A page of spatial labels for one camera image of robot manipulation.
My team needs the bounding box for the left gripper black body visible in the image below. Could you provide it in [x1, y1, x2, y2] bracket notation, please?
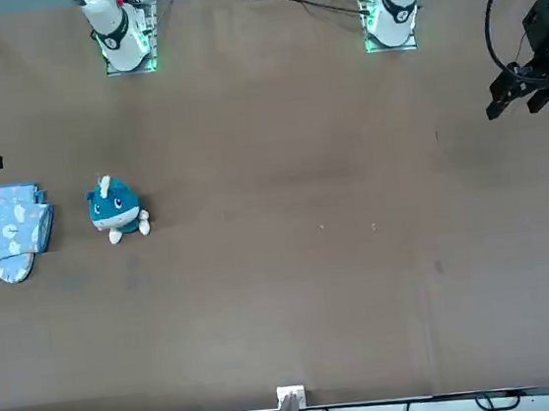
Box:
[509, 0, 549, 91]

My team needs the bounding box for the small blue plush doll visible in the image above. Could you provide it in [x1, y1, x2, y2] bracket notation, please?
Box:
[83, 169, 154, 247]

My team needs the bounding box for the white post bracket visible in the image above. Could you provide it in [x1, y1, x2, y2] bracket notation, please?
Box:
[274, 383, 309, 410]

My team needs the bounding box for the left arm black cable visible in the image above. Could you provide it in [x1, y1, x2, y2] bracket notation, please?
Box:
[480, 0, 539, 89]

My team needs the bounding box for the black cable across table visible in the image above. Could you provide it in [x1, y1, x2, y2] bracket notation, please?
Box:
[250, 0, 366, 26]

